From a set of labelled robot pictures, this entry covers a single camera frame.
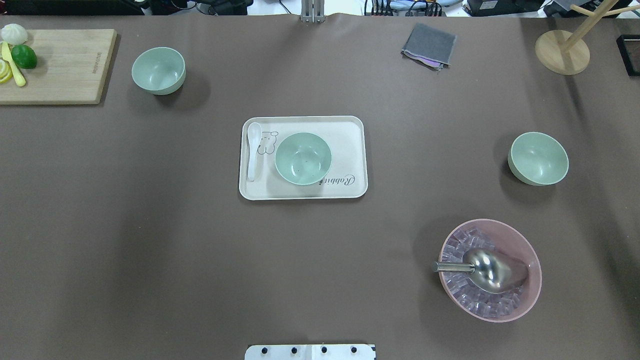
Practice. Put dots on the black frame tray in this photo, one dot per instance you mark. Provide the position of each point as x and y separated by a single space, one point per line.
629 48

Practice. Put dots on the green bowl on tray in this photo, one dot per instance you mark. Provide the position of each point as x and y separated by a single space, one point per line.
303 158

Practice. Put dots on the lemon slice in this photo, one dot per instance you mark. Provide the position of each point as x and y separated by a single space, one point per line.
6 72

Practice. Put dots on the green lime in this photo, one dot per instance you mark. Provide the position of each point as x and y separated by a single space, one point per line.
24 57

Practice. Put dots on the wooden cutting board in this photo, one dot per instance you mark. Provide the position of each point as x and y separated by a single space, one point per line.
72 68

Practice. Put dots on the white garlic bulb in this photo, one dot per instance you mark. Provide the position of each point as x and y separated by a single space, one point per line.
14 34

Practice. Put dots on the yellow plastic knife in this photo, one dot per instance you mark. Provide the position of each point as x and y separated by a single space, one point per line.
16 73

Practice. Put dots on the green bowl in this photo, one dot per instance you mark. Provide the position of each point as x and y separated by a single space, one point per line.
159 71
538 159
303 158

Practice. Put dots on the pink bowl with ice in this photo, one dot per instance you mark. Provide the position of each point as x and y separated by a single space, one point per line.
503 238

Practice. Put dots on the beige rabbit serving tray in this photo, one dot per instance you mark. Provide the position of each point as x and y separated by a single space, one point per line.
347 177

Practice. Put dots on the metal frame post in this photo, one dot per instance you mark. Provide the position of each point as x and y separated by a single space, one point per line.
313 11

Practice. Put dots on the wooden mug tree stand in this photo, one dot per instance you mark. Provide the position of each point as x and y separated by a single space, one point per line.
565 52

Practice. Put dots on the metal ice scoop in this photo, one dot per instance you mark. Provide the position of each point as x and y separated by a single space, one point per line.
490 271

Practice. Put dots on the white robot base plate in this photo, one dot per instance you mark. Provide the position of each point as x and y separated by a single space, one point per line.
338 351

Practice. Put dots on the folded grey cloth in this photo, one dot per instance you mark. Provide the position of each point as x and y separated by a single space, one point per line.
430 46

